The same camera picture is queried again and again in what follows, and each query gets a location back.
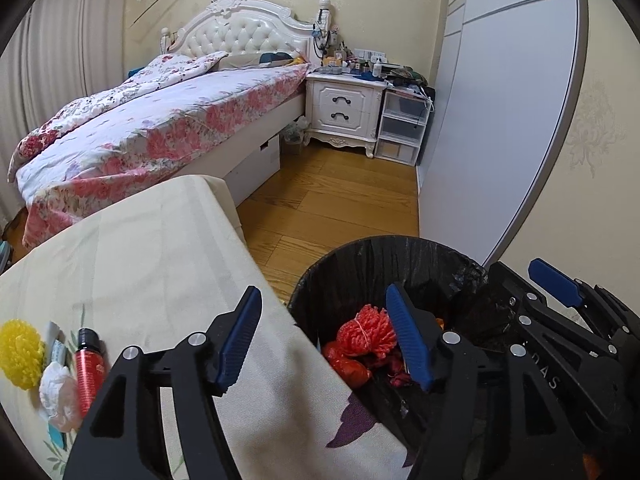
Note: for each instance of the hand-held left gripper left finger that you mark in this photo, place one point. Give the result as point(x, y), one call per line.
point(240, 340)

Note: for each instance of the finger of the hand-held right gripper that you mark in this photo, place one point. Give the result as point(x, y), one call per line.
point(505, 285)
point(555, 280)

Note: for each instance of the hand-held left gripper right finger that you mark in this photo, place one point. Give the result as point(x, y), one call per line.
point(407, 340)

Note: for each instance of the orange wrapper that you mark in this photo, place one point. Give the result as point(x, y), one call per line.
point(439, 323)

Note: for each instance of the red yarn pompom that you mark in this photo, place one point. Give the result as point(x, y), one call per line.
point(367, 330)

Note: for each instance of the orange plastic bag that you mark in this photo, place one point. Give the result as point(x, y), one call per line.
point(345, 365)

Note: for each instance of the waste bin with black bag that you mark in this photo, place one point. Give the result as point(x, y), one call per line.
point(350, 280)

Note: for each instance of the red bottle with black cap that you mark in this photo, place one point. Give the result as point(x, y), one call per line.
point(89, 365)

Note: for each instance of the small white blue tube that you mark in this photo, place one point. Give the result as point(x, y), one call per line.
point(52, 332)
point(59, 352)

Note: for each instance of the white tissue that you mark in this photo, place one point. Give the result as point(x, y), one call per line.
point(60, 395)

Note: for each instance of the teal small packet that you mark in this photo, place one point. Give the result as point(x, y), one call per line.
point(57, 437)

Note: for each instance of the yellow spiky ball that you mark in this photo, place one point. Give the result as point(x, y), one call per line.
point(20, 355)

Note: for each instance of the white wardrobe sliding door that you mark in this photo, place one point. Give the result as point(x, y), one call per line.
point(500, 110)

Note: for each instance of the white storage box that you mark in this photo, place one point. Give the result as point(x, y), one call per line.
point(255, 165)

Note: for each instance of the clear plastic drawer unit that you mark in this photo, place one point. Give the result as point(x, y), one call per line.
point(400, 125)

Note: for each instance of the clear plastic bag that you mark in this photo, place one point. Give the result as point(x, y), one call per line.
point(295, 130)

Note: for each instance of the floral pink bedsheet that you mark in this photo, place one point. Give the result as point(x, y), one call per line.
point(150, 130)

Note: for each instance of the clutter of bottles and boxes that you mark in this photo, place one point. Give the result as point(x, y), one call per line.
point(400, 75)

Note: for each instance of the white nightstand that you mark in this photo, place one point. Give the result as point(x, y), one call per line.
point(345, 105)

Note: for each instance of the floral duvet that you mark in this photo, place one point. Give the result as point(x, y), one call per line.
point(170, 70)

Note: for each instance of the pillow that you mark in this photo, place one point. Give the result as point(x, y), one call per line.
point(240, 60)

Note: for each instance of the teal cushion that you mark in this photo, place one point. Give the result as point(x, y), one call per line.
point(134, 72)

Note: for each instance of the beige curtains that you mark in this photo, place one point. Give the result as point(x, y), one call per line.
point(60, 60)

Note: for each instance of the white wall socket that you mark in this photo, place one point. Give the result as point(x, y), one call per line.
point(370, 54)

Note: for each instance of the white bed frame padded headboard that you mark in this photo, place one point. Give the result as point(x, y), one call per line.
point(240, 30)

